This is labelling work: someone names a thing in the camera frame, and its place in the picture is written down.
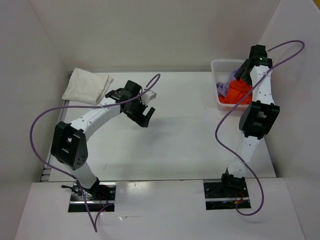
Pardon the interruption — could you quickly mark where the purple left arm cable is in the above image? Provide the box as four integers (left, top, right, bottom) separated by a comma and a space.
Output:
29, 73, 161, 233

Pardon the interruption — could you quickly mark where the white t shirt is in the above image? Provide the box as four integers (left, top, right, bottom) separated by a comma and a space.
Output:
62, 68, 114, 106

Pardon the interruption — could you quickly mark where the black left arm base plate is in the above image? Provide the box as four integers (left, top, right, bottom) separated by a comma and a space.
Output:
61, 182, 117, 213

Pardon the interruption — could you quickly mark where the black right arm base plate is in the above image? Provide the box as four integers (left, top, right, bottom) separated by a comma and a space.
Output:
203, 181, 251, 210

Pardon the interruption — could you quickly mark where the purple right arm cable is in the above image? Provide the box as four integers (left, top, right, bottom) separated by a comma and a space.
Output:
214, 39, 306, 216

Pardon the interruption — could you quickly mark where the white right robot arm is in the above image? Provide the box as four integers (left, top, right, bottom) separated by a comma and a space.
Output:
219, 45, 280, 198

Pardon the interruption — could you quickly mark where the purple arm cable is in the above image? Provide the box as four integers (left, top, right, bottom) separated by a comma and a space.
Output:
29, 73, 161, 233
214, 39, 306, 216

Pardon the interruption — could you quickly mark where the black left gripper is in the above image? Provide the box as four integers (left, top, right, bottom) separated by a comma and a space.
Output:
123, 97, 154, 127

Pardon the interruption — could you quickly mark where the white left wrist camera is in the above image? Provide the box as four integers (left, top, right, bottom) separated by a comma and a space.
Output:
140, 90, 157, 106

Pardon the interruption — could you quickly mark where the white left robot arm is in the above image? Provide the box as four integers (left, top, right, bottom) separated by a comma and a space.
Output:
50, 80, 157, 200

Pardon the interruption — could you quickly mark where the white plastic laundry basket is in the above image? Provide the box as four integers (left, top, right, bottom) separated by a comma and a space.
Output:
210, 59, 245, 111

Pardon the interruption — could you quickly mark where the lavender t shirt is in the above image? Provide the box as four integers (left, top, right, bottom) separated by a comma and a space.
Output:
216, 70, 237, 98

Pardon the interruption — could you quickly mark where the orange t shirt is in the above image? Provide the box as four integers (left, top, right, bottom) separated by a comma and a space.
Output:
218, 80, 252, 104

